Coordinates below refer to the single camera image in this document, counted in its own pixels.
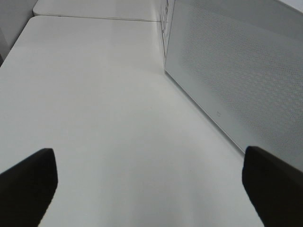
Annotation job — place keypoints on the white microwave door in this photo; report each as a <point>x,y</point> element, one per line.
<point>241,61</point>

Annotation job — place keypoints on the white microwave oven body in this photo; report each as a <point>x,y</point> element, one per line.
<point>165,15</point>

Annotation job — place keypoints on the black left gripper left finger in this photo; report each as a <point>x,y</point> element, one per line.
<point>27,189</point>

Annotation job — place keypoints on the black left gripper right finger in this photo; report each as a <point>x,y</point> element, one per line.
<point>274,188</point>

